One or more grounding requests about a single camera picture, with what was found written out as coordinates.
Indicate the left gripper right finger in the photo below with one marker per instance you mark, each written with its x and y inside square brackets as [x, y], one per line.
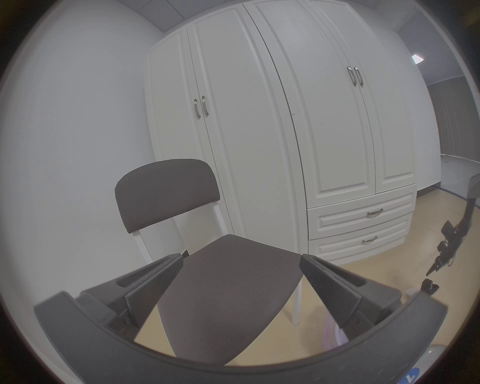
[348, 296]

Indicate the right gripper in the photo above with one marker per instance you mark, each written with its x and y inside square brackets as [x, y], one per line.
[445, 252]

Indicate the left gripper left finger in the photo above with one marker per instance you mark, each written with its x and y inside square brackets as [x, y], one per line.
[142, 292]

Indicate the purple plastic bag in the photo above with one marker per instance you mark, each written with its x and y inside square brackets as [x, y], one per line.
[335, 330]

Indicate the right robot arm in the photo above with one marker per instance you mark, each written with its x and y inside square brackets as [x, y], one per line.
[465, 221]

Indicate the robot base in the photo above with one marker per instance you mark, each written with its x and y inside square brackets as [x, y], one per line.
[433, 354]

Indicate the white chair grey cushions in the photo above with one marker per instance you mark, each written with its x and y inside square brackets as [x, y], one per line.
[225, 281]

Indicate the square ceiling light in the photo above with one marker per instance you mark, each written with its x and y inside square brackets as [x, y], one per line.
[418, 59]

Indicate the white wardrobe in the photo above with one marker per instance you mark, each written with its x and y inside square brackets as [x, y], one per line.
[262, 112]

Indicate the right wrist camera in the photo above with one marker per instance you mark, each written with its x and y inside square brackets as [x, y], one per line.
[448, 228]

